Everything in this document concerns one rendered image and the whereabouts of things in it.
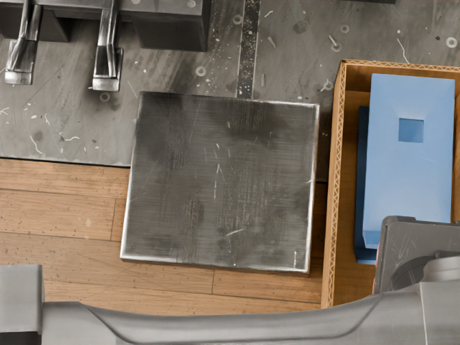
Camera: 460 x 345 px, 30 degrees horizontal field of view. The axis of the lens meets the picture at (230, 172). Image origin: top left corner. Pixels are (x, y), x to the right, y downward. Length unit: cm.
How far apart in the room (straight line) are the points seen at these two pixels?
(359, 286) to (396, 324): 36
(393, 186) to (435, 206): 4
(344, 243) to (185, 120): 18
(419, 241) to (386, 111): 17
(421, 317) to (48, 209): 47
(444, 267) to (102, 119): 46
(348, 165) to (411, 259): 22
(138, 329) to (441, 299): 15
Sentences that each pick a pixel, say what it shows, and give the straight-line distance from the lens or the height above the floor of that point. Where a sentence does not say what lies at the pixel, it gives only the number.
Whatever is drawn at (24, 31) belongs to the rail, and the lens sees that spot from 78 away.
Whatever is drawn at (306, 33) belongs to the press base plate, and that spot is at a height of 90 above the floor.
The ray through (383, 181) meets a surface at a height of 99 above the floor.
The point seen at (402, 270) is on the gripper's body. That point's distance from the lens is 59.
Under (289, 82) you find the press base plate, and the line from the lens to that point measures 83.
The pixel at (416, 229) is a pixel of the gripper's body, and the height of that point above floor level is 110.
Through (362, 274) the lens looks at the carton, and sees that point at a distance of 78.
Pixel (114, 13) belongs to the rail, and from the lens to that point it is 77.
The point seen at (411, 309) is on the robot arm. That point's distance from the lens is 42.
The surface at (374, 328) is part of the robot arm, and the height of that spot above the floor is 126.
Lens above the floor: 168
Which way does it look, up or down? 75 degrees down
